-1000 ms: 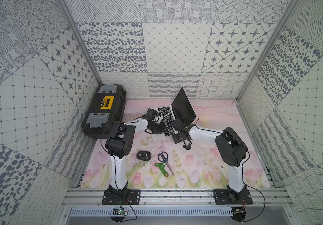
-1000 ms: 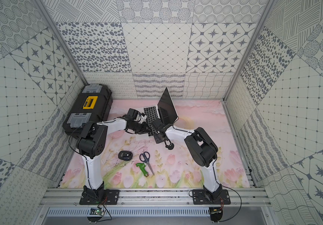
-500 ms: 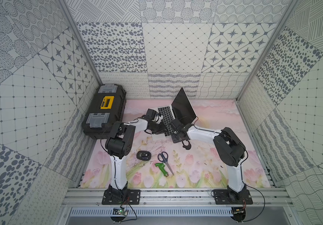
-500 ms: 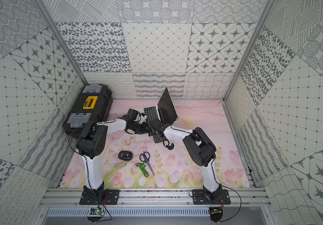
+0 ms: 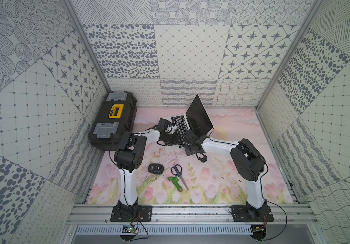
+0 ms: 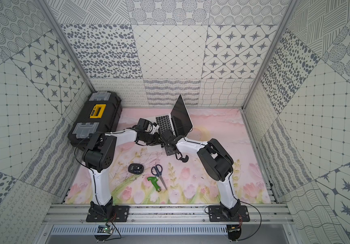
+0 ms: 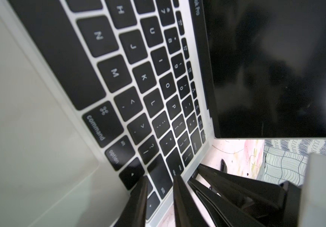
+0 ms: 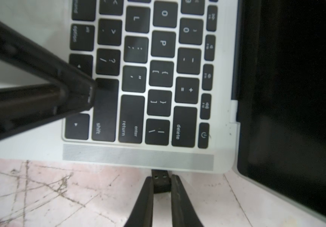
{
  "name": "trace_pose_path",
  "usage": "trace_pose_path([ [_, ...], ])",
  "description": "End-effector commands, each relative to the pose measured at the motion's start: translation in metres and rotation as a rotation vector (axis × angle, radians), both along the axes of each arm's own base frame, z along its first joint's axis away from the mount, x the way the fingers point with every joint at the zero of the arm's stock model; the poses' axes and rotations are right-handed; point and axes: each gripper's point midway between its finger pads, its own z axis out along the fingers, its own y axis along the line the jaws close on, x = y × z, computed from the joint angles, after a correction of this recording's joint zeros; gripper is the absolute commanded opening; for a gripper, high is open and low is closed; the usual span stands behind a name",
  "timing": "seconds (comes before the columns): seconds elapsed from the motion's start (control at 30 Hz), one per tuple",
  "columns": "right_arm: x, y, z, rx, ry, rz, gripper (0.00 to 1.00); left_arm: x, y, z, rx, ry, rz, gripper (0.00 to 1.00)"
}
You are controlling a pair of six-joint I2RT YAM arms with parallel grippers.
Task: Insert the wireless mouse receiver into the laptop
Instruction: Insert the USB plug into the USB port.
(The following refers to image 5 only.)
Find black wireless mouse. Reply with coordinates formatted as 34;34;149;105
147;163;164;175

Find pink floral table mat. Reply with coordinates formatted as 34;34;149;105
86;107;294;205

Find blue handled scissors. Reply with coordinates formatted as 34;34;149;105
171;164;189;190

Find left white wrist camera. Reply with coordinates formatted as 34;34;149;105
166;122;177;134

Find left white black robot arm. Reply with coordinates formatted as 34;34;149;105
114;119;180;213

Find silver laptop with black keyboard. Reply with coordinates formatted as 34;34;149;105
164;95;213;156

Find green toy hammer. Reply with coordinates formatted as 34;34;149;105
167;176;183;192

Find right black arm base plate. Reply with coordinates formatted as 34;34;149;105
229;205;274;222

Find aluminium mounting rail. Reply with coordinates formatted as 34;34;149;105
66;204;318;225

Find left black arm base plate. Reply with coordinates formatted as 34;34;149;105
110;203;153;222

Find black toolbox with yellow latch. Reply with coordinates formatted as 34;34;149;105
89;91;137;151

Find black mouse battery cover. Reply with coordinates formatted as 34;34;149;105
195;153;207;163

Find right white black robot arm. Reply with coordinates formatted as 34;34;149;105
183;130;267;211

